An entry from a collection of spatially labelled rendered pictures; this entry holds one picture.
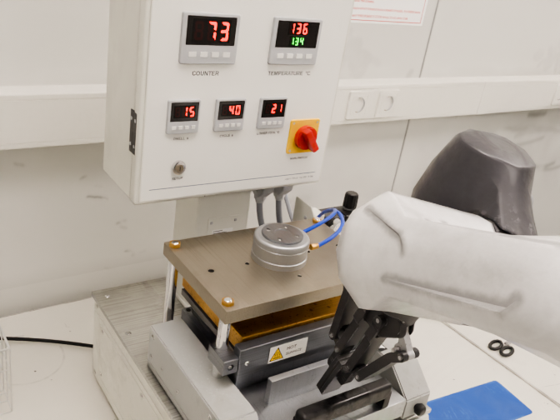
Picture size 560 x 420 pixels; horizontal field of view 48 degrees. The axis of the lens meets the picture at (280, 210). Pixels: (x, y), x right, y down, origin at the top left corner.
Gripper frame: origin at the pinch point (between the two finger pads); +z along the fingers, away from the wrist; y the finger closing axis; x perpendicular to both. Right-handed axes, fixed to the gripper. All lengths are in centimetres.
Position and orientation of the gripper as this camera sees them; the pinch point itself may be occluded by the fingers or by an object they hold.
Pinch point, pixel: (337, 372)
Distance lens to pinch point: 84.1
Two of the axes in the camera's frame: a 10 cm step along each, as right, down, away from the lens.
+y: 4.6, 7.1, -5.4
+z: -3.3, 7.0, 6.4
